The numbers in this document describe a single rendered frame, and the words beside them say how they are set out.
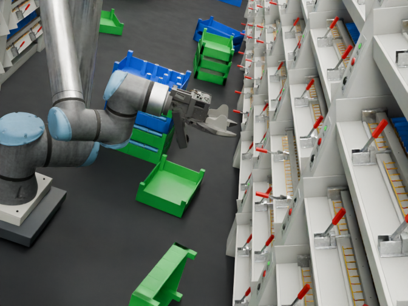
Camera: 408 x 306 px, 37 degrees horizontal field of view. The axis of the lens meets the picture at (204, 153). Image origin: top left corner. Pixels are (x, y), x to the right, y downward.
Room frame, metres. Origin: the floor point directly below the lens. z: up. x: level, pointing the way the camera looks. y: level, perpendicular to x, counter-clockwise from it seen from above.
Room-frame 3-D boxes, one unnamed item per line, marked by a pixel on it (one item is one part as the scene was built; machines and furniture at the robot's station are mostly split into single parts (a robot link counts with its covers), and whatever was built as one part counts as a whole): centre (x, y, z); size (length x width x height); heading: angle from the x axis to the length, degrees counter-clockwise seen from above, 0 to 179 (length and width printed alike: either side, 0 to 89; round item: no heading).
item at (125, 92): (1.54, 0.25, 0.67); 0.12 x 0.09 x 0.10; 94
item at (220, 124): (1.52, -0.02, 0.67); 0.09 x 0.03 x 0.06; 77
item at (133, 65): (2.47, 0.32, 0.36); 0.30 x 0.20 x 0.08; 86
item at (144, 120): (2.47, 0.32, 0.20); 0.30 x 0.20 x 0.08; 86
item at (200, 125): (1.52, 0.02, 0.64); 0.09 x 0.05 x 0.02; 77
